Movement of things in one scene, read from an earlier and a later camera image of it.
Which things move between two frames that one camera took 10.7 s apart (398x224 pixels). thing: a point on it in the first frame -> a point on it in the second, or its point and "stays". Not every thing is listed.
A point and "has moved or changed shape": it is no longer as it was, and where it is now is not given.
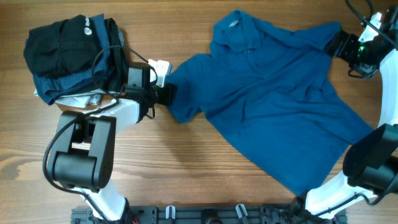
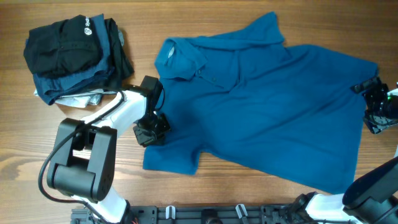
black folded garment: (63, 48) stays
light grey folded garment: (81, 100) stays
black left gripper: (168, 91) -> (159, 137)
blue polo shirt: (265, 87) has moved or changed shape
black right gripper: (350, 41) -> (376, 122)
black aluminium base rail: (216, 214) stays
